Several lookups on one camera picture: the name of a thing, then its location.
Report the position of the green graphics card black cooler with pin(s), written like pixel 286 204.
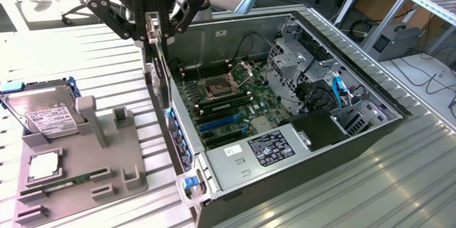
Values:
pixel 161 78

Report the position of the thin metal locking lever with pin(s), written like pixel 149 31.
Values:
pixel 199 70

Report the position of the silver socket cover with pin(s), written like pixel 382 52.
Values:
pixel 245 71

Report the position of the CPU socket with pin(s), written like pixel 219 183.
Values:
pixel 218 87

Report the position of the hard disk blue carrier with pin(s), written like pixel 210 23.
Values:
pixel 39 102

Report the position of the green RAM stick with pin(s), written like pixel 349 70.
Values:
pixel 221 108
pixel 71 181

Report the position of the green Dell motherboard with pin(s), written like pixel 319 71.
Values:
pixel 263 97

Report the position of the silver perforated drive cage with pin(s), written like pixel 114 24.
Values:
pixel 283 93

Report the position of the blue expansion slot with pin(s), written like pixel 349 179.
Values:
pixel 218 124

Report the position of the silver chipset heatsink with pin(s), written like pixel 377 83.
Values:
pixel 262 124

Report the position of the grey parts rack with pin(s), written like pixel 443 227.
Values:
pixel 71 158

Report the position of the black plastic air shroud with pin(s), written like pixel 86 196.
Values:
pixel 314 129

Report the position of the silver CPU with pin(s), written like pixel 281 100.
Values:
pixel 43 165

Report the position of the grey computer tower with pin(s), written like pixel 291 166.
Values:
pixel 399 42

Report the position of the silver power supply unit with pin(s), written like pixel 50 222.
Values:
pixel 235 169

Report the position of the silver disk bay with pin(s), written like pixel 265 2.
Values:
pixel 357 124

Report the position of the blue case latch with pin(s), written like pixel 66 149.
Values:
pixel 189 182

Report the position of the black open PC case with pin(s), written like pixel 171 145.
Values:
pixel 321 174

